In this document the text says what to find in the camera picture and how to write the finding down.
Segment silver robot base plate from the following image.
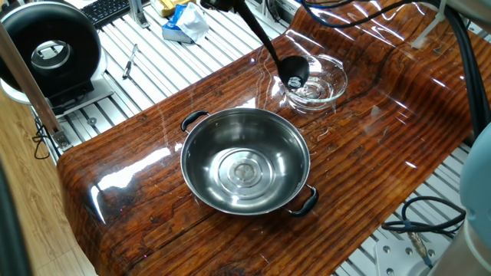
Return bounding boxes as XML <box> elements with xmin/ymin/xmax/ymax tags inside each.
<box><xmin>374</xmin><ymin>238</ymin><xmax>453</xmax><ymax>276</ymax></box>

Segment yellow packet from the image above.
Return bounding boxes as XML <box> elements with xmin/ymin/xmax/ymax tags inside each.
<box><xmin>159</xmin><ymin>0</ymin><xmax>197</xmax><ymax>18</ymax></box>

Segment black keyboard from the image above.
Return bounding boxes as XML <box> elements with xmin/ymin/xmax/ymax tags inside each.
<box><xmin>79</xmin><ymin>0</ymin><xmax>132</xmax><ymax>28</ymax></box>

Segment small metal hand tool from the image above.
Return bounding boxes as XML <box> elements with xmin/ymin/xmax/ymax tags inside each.
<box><xmin>121</xmin><ymin>42</ymin><xmax>139</xmax><ymax>81</ymax></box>

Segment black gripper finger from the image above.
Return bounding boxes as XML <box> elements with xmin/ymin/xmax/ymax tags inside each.
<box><xmin>199</xmin><ymin>0</ymin><xmax>236</xmax><ymax>12</ymax></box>

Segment metal post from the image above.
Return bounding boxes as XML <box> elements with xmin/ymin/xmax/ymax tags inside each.
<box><xmin>127</xmin><ymin>0</ymin><xmax>151</xmax><ymax>29</ymax></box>

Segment black frame post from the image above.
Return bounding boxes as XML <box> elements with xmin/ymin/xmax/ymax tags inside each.
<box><xmin>0</xmin><ymin>156</ymin><xmax>35</xmax><ymax>276</ymax></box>

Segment steel pot black handles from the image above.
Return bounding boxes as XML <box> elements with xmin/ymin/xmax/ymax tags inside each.
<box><xmin>179</xmin><ymin>107</ymin><xmax>320</xmax><ymax>219</ymax></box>

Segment black ring-shaped device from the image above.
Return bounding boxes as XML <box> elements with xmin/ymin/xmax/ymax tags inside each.
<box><xmin>0</xmin><ymin>1</ymin><xmax>115</xmax><ymax>118</ymax></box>

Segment clear glass bowl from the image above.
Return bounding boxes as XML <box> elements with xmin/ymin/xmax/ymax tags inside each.
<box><xmin>282</xmin><ymin>53</ymin><xmax>349</xmax><ymax>112</ymax></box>

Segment white zip tie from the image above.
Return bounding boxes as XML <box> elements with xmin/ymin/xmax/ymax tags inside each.
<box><xmin>411</xmin><ymin>0</ymin><xmax>449</xmax><ymax>50</ymax></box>

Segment black ladle red-tipped handle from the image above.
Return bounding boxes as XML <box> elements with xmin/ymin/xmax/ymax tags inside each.
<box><xmin>232</xmin><ymin>0</ymin><xmax>311</xmax><ymax>91</ymax></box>

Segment thick black cable bundle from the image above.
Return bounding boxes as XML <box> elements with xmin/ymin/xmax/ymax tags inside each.
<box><xmin>440</xmin><ymin>0</ymin><xmax>491</xmax><ymax>140</ymax></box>

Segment thin black cable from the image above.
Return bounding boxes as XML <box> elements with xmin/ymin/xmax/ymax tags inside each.
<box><xmin>31</xmin><ymin>116</ymin><xmax>59</xmax><ymax>161</ymax></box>

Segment brown frame bar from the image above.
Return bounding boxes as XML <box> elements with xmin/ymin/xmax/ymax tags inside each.
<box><xmin>0</xmin><ymin>22</ymin><xmax>74</xmax><ymax>152</ymax></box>

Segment wood-grain vinyl table cover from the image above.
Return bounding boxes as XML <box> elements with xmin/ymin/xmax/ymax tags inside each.
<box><xmin>56</xmin><ymin>0</ymin><xmax>491</xmax><ymax>276</ymax></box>

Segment dark base cables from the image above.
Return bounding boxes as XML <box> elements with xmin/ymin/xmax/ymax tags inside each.
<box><xmin>381</xmin><ymin>195</ymin><xmax>468</xmax><ymax>269</ymax></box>

